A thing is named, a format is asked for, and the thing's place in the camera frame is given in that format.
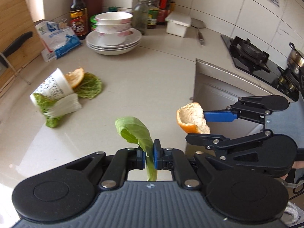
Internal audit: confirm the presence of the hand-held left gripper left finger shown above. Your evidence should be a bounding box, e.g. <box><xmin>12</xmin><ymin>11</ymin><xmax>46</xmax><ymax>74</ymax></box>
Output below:
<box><xmin>63</xmin><ymin>147</ymin><xmax>146</xmax><ymax>191</ymax></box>

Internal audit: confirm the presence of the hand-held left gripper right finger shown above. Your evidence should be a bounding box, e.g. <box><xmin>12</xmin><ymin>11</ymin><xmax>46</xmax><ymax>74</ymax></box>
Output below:
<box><xmin>153</xmin><ymin>140</ymin><xmax>215</xmax><ymax>191</ymax></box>

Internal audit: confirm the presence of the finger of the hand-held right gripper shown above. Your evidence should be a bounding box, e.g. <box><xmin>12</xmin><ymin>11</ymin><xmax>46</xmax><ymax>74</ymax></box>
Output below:
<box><xmin>185</xmin><ymin>129</ymin><xmax>272</xmax><ymax>158</ymax></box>
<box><xmin>204</xmin><ymin>96</ymin><xmax>268</xmax><ymax>124</ymax></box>

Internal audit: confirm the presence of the large orange peel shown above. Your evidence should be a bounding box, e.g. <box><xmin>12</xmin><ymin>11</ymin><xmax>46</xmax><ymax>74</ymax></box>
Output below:
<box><xmin>176</xmin><ymin>102</ymin><xmax>211</xmax><ymax>134</ymax></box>

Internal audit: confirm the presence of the large smooth green cabbage leaf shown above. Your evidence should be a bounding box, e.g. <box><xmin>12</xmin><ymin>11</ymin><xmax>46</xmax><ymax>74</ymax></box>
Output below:
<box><xmin>115</xmin><ymin>116</ymin><xmax>158</xmax><ymax>181</ymax></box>

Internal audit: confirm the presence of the crinkled dark green cabbage leaf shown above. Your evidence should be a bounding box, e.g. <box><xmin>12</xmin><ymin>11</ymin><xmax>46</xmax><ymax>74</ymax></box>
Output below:
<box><xmin>77</xmin><ymin>72</ymin><xmax>103</xmax><ymax>99</ymax></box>

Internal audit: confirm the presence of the napa cabbage piece white stalk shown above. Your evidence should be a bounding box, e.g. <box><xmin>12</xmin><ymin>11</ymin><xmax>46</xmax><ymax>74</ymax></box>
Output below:
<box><xmin>33</xmin><ymin>93</ymin><xmax>82</xmax><ymax>128</ymax></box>

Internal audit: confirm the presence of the small orange peel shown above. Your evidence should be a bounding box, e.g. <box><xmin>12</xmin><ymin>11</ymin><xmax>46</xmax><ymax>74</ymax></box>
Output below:
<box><xmin>65</xmin><ymin>68</ymin><xmax>85</xmax><ymax>88</ymax></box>

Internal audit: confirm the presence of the printed white paper cup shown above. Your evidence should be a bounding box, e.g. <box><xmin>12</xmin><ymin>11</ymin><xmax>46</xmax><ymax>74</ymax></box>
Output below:
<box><xmin>30</xmin><ymin>68</ymin><xmax>74</xmax><ymax>107</ymax></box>

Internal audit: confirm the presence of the person's right hand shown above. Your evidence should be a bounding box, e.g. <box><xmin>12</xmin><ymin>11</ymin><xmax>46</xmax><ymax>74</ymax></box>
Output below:
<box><xmin>281</xmin><ymin>160</ymin><xmax>304</xmax><ymax>182</ymax></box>

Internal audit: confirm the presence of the black gas stove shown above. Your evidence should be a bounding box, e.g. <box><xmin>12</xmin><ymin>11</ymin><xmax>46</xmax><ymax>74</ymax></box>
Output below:
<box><xmin>221</xmin><ymin>34</ymin><xmax>301</xmax><ymax>101</ymax></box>

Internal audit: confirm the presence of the stainless steel pot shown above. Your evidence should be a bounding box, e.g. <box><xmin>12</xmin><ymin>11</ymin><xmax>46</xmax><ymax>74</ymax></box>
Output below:
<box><xmin>286</xmin><ymin>42</ymin><xmax>304</xmax><ymax>75</ymax></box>

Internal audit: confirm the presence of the metal spatula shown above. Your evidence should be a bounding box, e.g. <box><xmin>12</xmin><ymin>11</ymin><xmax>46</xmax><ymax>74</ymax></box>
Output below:
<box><xmin>191</xmin><ymin>18</ymin><xmax>206</xmax><ymax>45</ymax></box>

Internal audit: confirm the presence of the white lidded plastic box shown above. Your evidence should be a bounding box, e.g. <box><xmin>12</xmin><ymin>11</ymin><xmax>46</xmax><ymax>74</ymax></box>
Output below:
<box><xmin>165</xmin><ymin>12</ymin><xmax>192</xmax><ymax>38</ymax></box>

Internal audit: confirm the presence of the white plate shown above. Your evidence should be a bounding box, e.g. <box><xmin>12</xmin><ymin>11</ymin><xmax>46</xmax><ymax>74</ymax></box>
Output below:
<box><xmin>85</xmin><ymin>27</ymin><xmax>142</xmax><ymax>49</ymax></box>
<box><xmin>86</xmin><ymin>40</ymin><xmax>142</xmax><ymax>52</ymax></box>
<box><xmin>88</xmin><ymin>44</ymin><xmax>140</xmax><ymax>55</ymax></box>

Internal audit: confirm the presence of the white floral bowl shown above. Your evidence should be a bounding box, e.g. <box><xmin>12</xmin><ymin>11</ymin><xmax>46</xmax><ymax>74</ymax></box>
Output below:
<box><xmin>96</xmin><ymin>27</ymin><xmax>136</xmax><ymax>46</ymax></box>
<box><xmin>96</xmin><ymin>21</ymin><xmax>132</xmax><ymax>33</ymax></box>
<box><xmin>95</xmin><ymin>12</ymin><xmax>133</xmax><ymax>25</ymax></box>

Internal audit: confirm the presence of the oil bottle green label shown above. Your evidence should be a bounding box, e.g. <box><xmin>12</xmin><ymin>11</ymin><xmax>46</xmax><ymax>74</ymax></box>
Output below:
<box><xmin>147</xmin><ymin>0</ymin><xmax>161</xmax><ymax>29</ymax></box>

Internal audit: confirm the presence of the dark sauce bottle red label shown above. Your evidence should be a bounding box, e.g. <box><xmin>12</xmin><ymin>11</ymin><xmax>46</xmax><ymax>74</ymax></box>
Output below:
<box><xmin>157</xmin><ymin>0</ymin><xmax>171</xmax><ymax>25</ymax></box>

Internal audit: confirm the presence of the clear bottle red cap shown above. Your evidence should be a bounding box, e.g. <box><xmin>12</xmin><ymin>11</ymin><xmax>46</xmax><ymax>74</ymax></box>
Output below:
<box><xmin>132</xmin><ymin>0</ymin><xmax>149</xmax><ymax>36</ymax></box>

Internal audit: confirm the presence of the white blue salt bag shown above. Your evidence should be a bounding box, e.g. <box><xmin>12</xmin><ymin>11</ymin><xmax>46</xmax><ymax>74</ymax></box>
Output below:
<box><xmin>35</xmin><ymin>20</ymin><xmax>82</xmax><ymax>62</ymax></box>

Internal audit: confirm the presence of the green jar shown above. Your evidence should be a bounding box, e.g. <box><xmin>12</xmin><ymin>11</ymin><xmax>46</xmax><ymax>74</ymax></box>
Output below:
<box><xmin>89</xmin><ymin>14</ymin><xmax>98</xmax><ymax>32</ymax></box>

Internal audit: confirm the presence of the dark vinegar bottle red cap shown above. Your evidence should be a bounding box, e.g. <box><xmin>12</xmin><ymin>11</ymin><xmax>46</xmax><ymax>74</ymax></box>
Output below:
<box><xmin>70</xmin><ymin>0</ymin><xmax>89</xmax><ymax>40</ymax></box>

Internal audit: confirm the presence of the bamboo cutting board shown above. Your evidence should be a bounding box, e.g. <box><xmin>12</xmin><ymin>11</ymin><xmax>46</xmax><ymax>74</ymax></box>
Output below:
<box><xmin>0</xmin><ymin>0</ymin><xmax>45</xmax><ymax>93</ymax></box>

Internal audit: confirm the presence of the metal wire rack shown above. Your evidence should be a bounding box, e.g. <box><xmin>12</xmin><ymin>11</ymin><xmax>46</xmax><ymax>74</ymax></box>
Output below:
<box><xmin>0</xmin><ymin>53</ymin><xmax>32</xmax><ymax>85</ymax></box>

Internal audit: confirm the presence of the santoku knife black handle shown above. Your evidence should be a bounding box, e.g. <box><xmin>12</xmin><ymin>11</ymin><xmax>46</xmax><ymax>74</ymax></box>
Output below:
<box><xmin>0</xmin><ymin>31</ymin><xmax>33</xmax><ymax>70</ymax></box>

